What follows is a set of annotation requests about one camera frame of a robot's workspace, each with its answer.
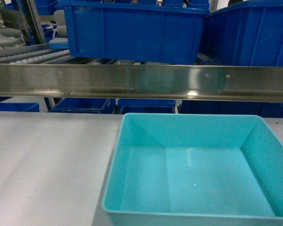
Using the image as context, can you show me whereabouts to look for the teal plastic tray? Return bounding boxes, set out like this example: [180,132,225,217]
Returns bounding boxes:
[102,113,283,226]

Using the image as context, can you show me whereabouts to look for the roller conveyor track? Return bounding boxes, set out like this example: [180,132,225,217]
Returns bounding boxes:
[0,49,70,65]

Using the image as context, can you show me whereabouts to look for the large blue bin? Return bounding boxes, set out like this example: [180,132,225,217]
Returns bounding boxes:
[57,0,208,65]
[200,0,283,66]

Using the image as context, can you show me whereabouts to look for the blue bin under shelf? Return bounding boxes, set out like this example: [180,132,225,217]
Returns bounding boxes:
[49,98,116,114]

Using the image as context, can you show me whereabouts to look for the stainless steel shelf rail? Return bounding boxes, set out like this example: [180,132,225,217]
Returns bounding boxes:
[0,64,283,102]

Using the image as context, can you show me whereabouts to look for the blue bin lower middle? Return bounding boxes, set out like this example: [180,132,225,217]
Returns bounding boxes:
[117,98,176,114]

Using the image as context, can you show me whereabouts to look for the large blue bin centre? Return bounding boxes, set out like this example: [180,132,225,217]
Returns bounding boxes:
[57,0,208,65]

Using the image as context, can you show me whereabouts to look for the large blue bin right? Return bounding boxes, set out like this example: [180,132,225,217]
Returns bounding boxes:
[200,0,283,66]

